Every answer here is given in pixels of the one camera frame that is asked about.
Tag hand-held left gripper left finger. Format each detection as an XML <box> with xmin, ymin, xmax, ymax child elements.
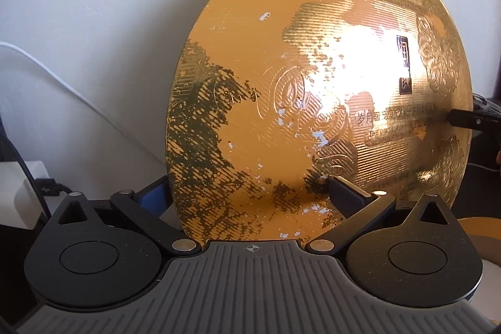
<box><xmin>37</xmin><ymin>175</ymin><xmax>201</xmax><ymax>253</ymax></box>

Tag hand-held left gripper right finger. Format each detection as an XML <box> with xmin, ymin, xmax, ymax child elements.
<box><xmin>303</xmin><ymin>176</ymin><xmax>472</xmax><ymax>253</ymax></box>

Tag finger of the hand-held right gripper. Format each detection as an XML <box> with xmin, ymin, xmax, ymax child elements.
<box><xmin>446</xmin><ymin>108</ymin><xmax>501</xmax><ymax>132</ymax></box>

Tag round gold box lid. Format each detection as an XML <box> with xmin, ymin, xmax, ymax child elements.
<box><xmin>166</xmin><ymin>0</ymin><xmax>476</xmax><ymax>245</ymax></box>

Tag round gold gift box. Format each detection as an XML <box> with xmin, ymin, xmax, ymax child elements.
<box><xmin>456</xmin><ymin>217</ymin><xmax>501</xmax><ymax>321</ymax></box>

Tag dark wooden desktop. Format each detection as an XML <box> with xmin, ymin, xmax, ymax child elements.
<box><xmin>450</xmin><ymin>95</ymin><xmax>501</xmax><ymax>220</ymax></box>

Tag black plug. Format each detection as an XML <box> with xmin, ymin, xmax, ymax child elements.
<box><xmin>34</xmin><ymin>178</ymin><xmax>72</xmax><ymax>198</ymax></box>

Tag white power adapter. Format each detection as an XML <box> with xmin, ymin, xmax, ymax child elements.
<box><xmin>0</xmin><ymin>160</ymin><xmax>60</xmax><ymax>230</ymax></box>

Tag long white desk cable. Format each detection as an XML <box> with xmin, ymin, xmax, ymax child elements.
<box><xmin>467</xmin><ymin>161</ymin><xmax>501</xmax><ymax>171</ymax></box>

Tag black power cable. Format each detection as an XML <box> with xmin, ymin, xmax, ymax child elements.
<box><xmin>0</xmin><ymin>121</ymin><xmax>53</xmax><ymax>227</ymax></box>

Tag white wall cable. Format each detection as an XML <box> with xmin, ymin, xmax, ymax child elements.
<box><xmin>0</xmin><ymin>40</ymin><xmax>170</xmax><ymax>167</ymax></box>

